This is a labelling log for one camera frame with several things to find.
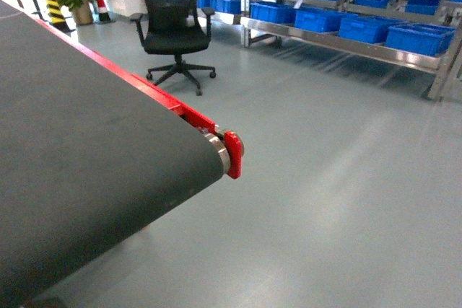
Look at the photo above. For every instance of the blue plastic bin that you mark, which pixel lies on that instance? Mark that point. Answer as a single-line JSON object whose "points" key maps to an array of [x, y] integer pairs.
{"points": [[271, 12], [424, 39], [320, 20], [367, 29]]}

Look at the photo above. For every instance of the stainless steel shelf rack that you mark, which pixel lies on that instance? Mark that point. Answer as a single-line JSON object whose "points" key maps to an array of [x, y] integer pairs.
{"points": [[361, 16]]}

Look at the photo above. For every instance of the black office chair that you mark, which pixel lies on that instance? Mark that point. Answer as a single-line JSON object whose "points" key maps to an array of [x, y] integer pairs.
{"points": [[174, 30]]}

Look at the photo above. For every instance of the red white traffic cone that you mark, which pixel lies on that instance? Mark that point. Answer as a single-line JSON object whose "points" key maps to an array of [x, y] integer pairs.
{"points": [[103, 14]]}

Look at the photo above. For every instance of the conveyor red side rail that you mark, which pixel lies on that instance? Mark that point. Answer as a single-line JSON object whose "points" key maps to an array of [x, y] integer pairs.
{"points": [[233, 146]]}

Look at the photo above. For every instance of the yellow black striped post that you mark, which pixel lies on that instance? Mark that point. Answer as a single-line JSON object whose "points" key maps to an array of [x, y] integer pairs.
{"points": [[57, 18]]}

